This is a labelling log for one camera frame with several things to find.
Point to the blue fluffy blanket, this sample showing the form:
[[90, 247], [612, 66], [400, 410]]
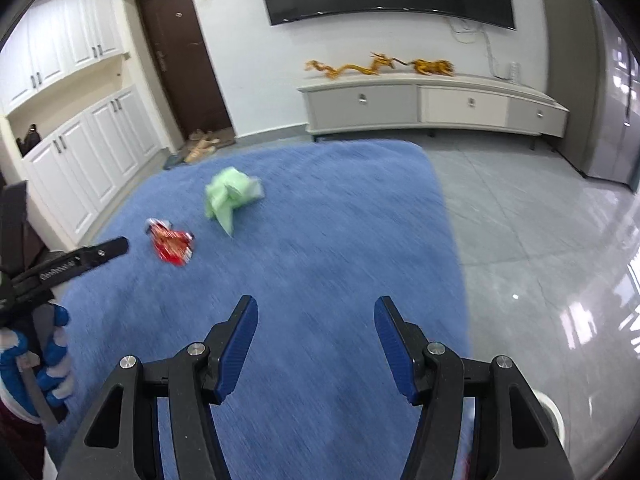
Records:
[[325, 240]]

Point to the dark brown door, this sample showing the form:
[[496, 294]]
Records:
[[180, 60]]

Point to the red printed snack packet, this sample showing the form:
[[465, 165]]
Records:
[[172, 245]]

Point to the grey slipper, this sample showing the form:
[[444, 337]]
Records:
[[175, 161]]

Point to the white television cabinet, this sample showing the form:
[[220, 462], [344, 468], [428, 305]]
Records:
[[365, 110]]

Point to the white round bin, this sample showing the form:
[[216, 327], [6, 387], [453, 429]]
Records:
[[552, 412]]

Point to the short golden dragon ornament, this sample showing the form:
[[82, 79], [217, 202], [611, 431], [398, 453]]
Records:
[[432, 67]]

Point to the person's left forearm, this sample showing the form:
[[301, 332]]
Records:
[[20, 450]]

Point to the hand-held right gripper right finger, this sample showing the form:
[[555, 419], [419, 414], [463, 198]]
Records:
[[392, 345]]

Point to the white panelled cupboard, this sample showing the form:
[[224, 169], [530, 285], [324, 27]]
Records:
[[90, 160]]

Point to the green crumpled paper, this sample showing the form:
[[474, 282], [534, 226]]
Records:
[[230, 192]]

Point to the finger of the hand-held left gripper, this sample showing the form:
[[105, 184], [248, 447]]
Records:
[[80, 262]]

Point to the small white device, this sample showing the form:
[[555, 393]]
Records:
[[513, 71]]

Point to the long golden dragon ornament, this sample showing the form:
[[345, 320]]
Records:
[[350, 69]]

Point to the grey refrigerator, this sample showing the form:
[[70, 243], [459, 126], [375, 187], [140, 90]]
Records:
[[610, 110]]

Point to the person's left hand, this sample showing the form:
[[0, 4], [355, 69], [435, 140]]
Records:
[[10, 360]]

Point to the tan shoes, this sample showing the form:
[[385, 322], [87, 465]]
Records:
[[202, 135]]

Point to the dark handbag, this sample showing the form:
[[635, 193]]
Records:
[[29, 140]]

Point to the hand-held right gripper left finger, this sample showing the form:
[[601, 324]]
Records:
[[240, 340]]

